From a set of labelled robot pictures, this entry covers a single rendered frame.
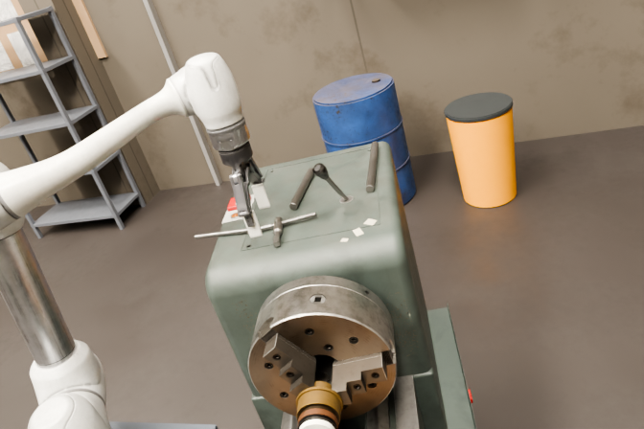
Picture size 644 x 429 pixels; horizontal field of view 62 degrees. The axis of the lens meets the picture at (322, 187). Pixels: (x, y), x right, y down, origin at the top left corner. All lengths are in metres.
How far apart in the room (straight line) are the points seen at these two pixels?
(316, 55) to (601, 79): 2.07
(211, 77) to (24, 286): 0.69
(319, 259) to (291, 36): 3.21
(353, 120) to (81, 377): 2.36
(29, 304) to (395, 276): 0.88
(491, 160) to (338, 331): 2.45
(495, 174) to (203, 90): 2.56
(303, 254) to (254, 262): 0.12
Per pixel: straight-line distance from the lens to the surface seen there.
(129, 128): 1.29
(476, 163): 3.44
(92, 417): 1.49
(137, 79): 4.98
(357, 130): 3.46
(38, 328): 1.54
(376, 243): 1.20
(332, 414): 1.09
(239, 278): 1.27
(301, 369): 1.12
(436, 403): 1.50
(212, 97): 1.17
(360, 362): 1.14
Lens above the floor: 1.91
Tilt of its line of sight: 26 degrees down
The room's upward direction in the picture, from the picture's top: 17 degrees counter-clockwise
